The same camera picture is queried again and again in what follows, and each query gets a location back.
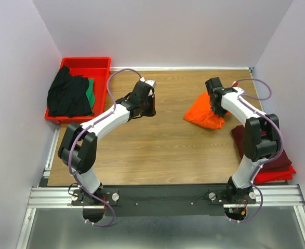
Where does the orange t-shirt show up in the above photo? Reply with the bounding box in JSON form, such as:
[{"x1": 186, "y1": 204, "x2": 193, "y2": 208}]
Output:
[{"x1": 183, "y1": 93, "x2": 225, "y2": 130}]

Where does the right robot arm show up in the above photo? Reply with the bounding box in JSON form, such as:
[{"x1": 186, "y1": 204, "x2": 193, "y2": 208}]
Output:
[{"x1": 205, "y1": 77, "x2": 283, "y2": 203}]

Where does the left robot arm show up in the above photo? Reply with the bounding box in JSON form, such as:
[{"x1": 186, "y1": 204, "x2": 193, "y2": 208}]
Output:
[{"x1": 58, "y1": 78, "x2": 156, "y2": 205}]

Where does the green t-shirt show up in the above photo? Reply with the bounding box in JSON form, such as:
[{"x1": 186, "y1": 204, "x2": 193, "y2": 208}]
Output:
[{"x1": 86, "y1": 78, "x2": 95, "y2": 109}]

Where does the red plastic bin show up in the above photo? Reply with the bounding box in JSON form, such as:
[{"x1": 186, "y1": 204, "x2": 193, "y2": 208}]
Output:
[{"x1": 45, "y1": 57, "x2": 111, "y2": 124}]

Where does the black t-shirt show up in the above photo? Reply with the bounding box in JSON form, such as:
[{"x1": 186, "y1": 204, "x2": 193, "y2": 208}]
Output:
[{"x1": 47, "y1": 66, "x2": 94, "y2": 118}]

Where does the folded maroon t-shirt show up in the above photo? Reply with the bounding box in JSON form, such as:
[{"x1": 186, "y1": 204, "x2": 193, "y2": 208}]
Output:
[{"x1": 231, "y1": 125, "x2": 296, "y2": 174}]

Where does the folded red t-shirt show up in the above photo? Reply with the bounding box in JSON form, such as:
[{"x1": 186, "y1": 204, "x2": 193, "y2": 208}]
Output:
[{"x1": 254, "y1": 165, "x2": 296, "y2": 185}]

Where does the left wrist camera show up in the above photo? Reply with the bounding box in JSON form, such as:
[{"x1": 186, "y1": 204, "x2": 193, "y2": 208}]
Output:
[{"x1": 145, "y1": 80, "x2": 156, "y2": 96}]

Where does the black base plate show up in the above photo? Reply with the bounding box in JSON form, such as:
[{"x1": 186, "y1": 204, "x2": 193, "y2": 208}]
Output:
[{"x1": 69, "y1": 184, "x2": 259, "y2": 217}]

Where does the aluminium frame rail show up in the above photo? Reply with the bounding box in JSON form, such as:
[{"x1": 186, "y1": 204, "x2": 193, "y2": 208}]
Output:
[{"x1": 16, "y1": 66, "x2": 305, "y2": 249}]

